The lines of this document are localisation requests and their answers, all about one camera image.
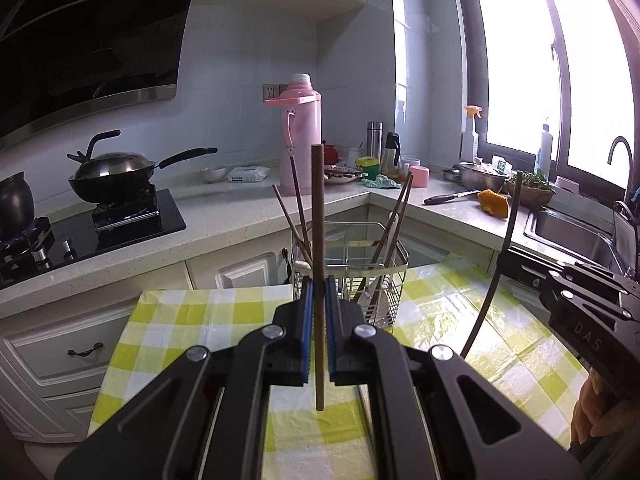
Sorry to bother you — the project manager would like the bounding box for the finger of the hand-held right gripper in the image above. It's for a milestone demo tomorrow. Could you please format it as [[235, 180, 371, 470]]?
[[492, 255, 556, 306], [500, 246, 631, 294]]

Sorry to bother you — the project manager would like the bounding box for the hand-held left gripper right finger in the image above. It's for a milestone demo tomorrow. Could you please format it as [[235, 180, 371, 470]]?
[[324, 275, 585, 480]]

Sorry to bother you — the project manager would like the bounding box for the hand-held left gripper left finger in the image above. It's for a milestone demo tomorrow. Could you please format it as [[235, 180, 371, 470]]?
[[54, 276, 317, 480]]

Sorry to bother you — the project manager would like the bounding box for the steel wire utensil rack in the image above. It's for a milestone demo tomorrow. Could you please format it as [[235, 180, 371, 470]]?
[[291, 220, 409, 336]]

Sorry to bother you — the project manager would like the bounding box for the person's right hand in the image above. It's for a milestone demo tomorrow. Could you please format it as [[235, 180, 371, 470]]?
[[570, 374, 620, 447]]

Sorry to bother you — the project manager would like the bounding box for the steel sink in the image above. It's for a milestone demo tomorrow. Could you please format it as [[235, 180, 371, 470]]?
[[524, 207, 621, 271]]

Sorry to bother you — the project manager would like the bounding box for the white rice paddle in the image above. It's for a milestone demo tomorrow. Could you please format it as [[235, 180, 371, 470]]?
[[369, 212, 402, 329]]

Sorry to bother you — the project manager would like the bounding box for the basket of greens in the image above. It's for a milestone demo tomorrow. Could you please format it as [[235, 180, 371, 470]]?
[[505, 171, 557, 209]]

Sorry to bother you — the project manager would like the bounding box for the yellow checked tablecloth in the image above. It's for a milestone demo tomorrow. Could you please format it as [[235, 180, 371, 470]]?
[[87, 252, 592, 480]]

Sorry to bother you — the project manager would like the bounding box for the steel basin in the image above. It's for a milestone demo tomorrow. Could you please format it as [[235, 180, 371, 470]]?
[[457, 161, 511, 193]]

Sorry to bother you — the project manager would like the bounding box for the kitchen knife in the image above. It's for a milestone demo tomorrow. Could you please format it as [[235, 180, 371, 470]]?
[[424, 190, 481, 206]]

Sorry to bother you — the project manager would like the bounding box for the white dish soap bottle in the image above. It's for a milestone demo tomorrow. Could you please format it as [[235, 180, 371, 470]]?
[[534, 117, 553, 181]]

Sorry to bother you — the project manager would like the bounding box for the dark curved faucet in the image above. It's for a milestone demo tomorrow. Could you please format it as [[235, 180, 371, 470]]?
[[607, 136, 638, 211]]

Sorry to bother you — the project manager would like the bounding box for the white spray bottle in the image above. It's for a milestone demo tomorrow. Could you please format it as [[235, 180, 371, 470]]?
[[460, 105, 483, 163]]

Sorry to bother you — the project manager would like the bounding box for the plate with food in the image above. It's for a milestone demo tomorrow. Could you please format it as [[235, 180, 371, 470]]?
[[324, 164, 363, 184]]

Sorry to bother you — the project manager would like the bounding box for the green cloth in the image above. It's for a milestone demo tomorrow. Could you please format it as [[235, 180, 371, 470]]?
[[361, 174, 402, 190]]

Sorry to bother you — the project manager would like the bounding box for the white wipes packet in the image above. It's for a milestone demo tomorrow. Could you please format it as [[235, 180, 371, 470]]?
[[227, 165, 272, 183]]

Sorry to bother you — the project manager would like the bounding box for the green and yellow container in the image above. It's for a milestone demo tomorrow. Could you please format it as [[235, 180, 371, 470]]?
[[355, 156, 381, 181]]

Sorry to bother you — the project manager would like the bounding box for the steel and black carafe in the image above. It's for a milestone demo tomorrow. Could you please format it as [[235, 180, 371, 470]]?
[[381, 132, 402, 181]]

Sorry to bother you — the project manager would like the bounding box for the steel thermos bottle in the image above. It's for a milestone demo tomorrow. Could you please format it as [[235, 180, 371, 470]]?
[[366, 121, 384, 158]]

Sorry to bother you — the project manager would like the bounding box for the pink thermos jug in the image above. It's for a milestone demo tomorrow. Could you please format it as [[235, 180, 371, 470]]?
[[264, 73, 322, 196]]

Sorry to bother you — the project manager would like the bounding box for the black gas stove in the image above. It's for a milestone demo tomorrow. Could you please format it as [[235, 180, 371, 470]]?
[[0, 187, 187, 288]]

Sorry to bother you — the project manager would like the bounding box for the window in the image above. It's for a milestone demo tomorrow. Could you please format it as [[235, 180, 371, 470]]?
[[457, 0, 640, 191]]

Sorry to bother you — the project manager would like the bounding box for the black wok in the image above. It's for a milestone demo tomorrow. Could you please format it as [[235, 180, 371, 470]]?
[[68, 147, 218, 204]]

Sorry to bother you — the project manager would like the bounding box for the steel wok lid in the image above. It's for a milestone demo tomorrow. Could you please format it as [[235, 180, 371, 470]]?
[[67, 130, 157, 181]]

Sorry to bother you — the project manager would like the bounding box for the white lower cabinet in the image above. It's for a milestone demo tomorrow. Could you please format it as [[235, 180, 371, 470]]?
[[0, 250, 301, 443]]

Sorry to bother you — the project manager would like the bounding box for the black clay pot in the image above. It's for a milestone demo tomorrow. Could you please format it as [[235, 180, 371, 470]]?
[[0, 171, 36, 241]]

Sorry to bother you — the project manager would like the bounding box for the black range hood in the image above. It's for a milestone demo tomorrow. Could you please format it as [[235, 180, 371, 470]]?
[[0, 0, 208, 153]]

